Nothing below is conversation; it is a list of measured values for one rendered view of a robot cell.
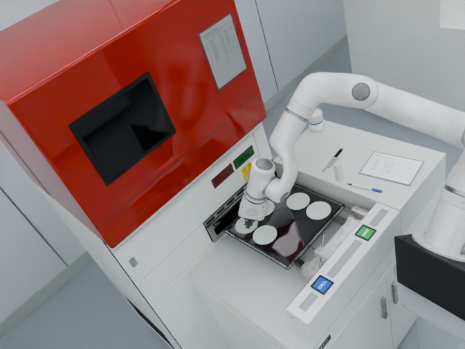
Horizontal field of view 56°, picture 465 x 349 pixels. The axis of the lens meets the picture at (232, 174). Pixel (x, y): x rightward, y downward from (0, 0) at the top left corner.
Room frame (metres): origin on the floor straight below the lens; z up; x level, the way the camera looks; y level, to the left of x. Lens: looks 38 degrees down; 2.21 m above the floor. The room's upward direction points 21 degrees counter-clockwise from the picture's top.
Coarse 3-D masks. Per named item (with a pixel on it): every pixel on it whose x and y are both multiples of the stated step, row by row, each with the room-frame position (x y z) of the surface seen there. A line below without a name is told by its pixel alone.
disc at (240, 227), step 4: (240, 220) 1.33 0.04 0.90; (244, 220) 1.32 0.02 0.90; (256, 220) 1.30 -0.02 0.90; (236, 224) 1.32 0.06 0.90; (240, 224) 1.31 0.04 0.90; (256, 224) 1.28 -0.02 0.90; (236, 228) 1.30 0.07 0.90; (240, 228) 1.29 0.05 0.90; (244, 228) 1.28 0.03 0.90; (252, 228) 1.27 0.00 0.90; (240, 232) 1.27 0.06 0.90; (244, 232) 1.26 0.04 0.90; (248, 232) 1.25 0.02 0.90
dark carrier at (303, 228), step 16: (304, 192) 1.35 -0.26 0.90; (288, 208) 1.30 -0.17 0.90; (304, 208) 1.26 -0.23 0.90; (336, 208) 1.20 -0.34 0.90; (272, 224) 1.24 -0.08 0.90; (288, 224) 1.21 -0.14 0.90; (304, 224) 1.18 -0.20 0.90; (320, 224) 1.15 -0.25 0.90; (288, 240) 1.13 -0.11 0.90; (304, 240) 1.10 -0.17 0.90; (288, 256) 1.06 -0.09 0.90
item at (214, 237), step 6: (276, 174) 1.54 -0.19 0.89; (240, 198) 1.42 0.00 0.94; (234, 204) 1.40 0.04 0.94; (228, 210) 1.38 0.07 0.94; (222, 216) 1.36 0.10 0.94; (234, 216) 1.40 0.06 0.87; (216, 222) 1.34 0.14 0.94; (228, 222) 1.38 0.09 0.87; (210, 228) 1.32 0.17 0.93; (222, 228) 1.36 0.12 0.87; (210, 234) 1.31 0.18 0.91; (216, 234) 1.33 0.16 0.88; (222, 234) 1.34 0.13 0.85; (216, 240) 1.32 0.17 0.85
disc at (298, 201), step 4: (292, 196) 1.36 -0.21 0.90; (296, 196) 1.35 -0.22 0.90; (300, 196) 1.34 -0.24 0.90; (304, 196) 1.33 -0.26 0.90; (308, 196) 1.32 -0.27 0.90; (288, 200) 1.34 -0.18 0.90; (292, 200) 1.33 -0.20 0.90; (296, 200) 1.32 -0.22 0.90; (300, 200) 1.32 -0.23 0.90; (304, 200) 1.31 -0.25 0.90; (308, 200) 1.30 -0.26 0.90; (288, 204) 1.32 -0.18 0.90; (292, 204) 1.31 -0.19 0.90; (296, 204) 1.30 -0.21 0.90; (300, 204) 1.29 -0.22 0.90; (304, 204) 1.28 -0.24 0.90; (292, 208) 1.29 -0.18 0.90; (296, 208) 1.28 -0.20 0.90; (300, 208) 1.27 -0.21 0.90
